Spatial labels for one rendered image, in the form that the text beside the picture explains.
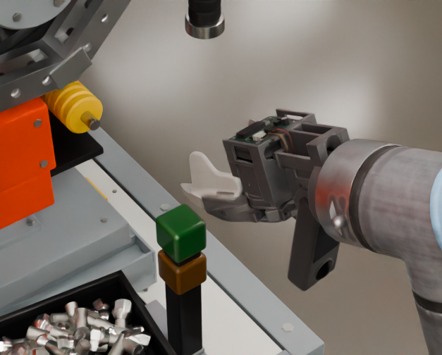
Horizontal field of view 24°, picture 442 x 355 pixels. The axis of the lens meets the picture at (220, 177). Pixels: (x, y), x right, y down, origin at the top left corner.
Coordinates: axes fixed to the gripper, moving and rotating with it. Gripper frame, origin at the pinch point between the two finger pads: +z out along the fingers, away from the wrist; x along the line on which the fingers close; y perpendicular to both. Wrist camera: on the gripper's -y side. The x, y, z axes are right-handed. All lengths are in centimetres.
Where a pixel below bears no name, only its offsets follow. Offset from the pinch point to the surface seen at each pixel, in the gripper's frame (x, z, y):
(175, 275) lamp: 6.7, 2.6, -8.3
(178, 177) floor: -44, 86, -36
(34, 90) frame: -0.6, 36.8, 6.7
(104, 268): -11, 60, -32
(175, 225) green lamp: 5.5, 1.2, -2.6
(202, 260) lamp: 3.5, 2.0, -8.2
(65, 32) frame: -8.2, 38.4, 11.5
